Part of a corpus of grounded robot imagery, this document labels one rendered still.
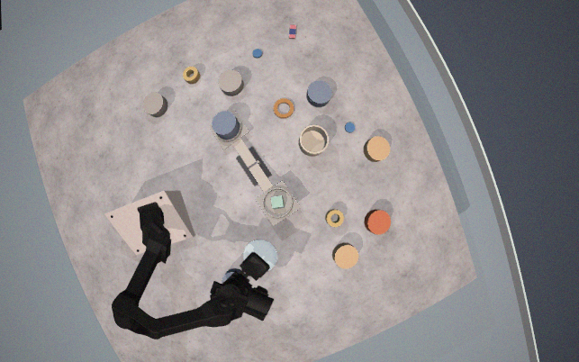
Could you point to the olive-yellow cylinder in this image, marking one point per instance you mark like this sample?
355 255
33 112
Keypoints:
194 78
338 222

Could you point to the orange ring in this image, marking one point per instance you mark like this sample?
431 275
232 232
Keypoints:
283 101

